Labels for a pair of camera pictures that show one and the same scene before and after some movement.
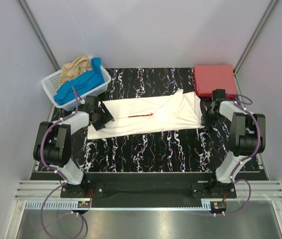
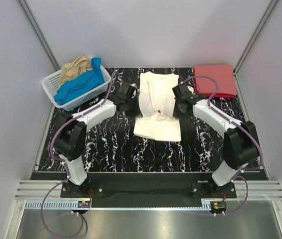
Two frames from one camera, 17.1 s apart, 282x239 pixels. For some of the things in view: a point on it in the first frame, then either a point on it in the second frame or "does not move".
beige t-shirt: [70, 70] does not move
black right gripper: [205, 118] → [175, 114]
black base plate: [147, 189] does not move
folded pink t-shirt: [210, 77] does not move
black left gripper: [106, 117] → [137, 112]
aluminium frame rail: [40, 190] does not move
